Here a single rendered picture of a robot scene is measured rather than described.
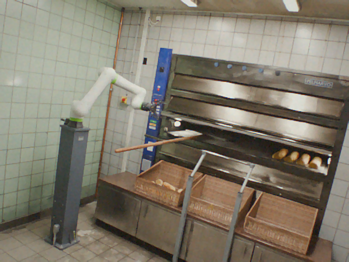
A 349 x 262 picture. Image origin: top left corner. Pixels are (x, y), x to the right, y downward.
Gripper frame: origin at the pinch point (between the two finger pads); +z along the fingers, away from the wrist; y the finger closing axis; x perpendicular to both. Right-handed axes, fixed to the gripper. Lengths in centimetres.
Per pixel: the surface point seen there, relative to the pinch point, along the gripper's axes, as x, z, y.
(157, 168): -46, -23, 72
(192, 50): -55, -10, -68
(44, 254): 74, -61, 149
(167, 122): -60, -29, 19
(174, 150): -55, -10, 48
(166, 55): -53, -41, -58
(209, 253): 0, 72, 120
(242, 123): -53, 62, 0
